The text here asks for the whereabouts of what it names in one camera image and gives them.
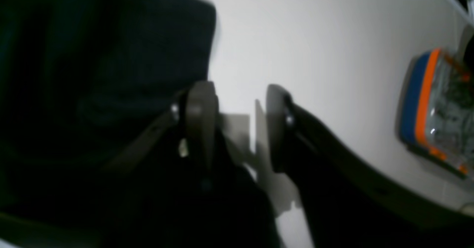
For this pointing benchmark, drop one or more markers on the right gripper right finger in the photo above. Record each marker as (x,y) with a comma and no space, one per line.
(347,203)

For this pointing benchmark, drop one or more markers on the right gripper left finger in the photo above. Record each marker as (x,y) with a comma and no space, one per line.
(162,181)

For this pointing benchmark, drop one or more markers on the black T-shirt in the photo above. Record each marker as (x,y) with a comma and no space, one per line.
(80,80)

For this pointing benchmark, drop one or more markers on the white device at table edge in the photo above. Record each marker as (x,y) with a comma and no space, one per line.
(467,209)

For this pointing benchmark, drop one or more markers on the orange blue parts box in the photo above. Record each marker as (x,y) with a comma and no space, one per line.
(437,110)

